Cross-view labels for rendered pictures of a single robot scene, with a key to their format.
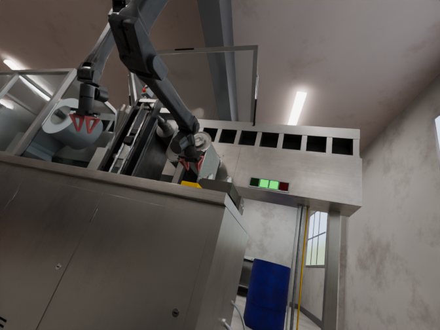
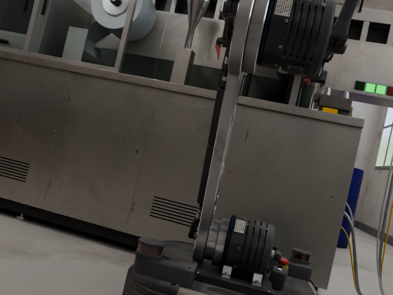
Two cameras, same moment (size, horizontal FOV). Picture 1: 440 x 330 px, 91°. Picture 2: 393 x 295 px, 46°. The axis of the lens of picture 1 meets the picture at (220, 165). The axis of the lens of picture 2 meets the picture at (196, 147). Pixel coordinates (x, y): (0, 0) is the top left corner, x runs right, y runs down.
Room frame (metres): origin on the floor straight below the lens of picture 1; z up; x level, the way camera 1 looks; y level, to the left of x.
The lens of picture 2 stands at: (-1.28, 0.89, 0.55)
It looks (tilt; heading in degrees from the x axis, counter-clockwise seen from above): 1 degrees up; 354
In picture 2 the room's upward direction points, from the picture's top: 13 degrees clockwise
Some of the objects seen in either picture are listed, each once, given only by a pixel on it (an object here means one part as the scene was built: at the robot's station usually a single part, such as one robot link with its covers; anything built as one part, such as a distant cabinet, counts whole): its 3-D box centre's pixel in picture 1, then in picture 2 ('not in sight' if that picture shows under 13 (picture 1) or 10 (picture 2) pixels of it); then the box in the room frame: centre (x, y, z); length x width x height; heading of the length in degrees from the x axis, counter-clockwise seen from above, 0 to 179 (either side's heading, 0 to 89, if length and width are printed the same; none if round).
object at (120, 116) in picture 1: (108, 148); (187, 48); (1.45, 0.79, 1.18); 0.14 x 0.14 x 0.57
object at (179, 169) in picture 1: (179, 169); (296, 84); (1.07, 0.20, 1.05); 0.06 x 0.05 x 0.31; 160
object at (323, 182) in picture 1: (147, 159); (213, 48); (1.74, 0.60, 1.29); 3.10 x 0.28 x 0.30; 70
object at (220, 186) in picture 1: (224, 198); (333, 107); (1.19, -0.08, 1.00); 0.40 x 0.16 x 0.06; 160
